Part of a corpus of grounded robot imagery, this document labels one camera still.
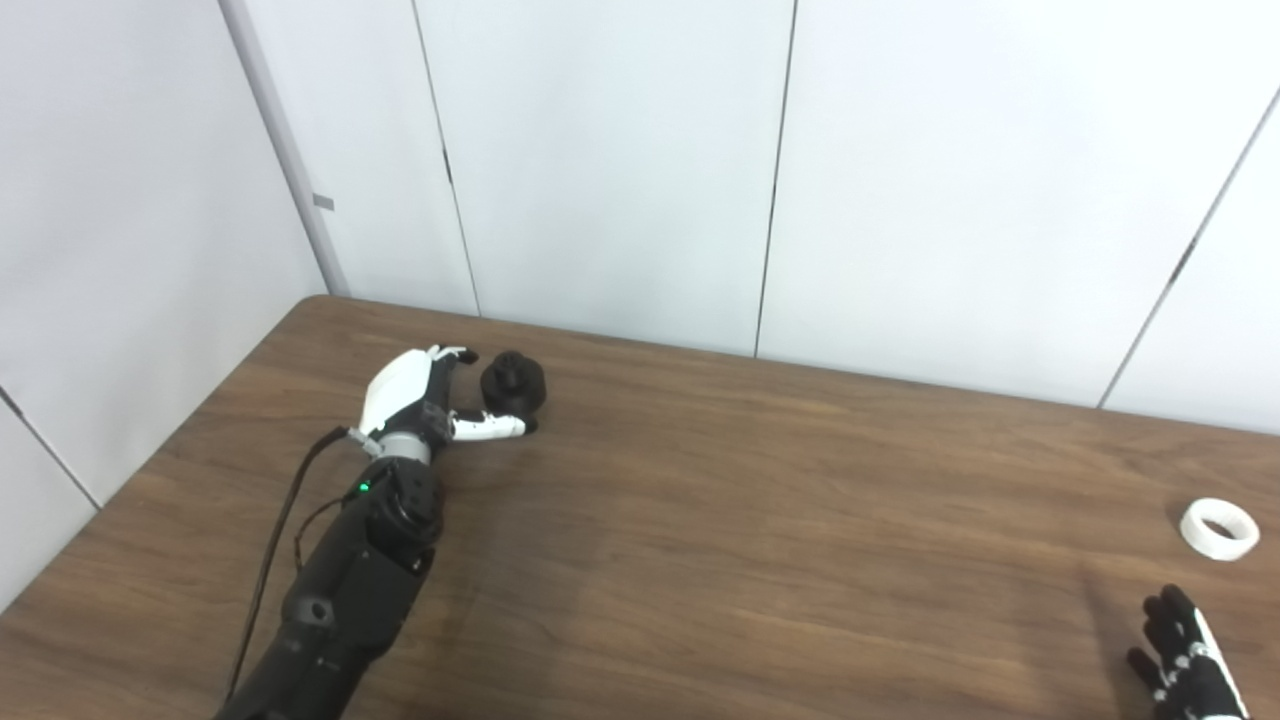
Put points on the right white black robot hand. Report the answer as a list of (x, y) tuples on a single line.
[(1190, 670)]

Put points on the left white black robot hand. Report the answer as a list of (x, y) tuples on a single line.
[(395, 390)]

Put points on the round black plastic part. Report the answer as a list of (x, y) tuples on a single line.
[(515, 385)]

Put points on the gray wall corner trim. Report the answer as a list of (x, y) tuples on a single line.
[(285, 150)]

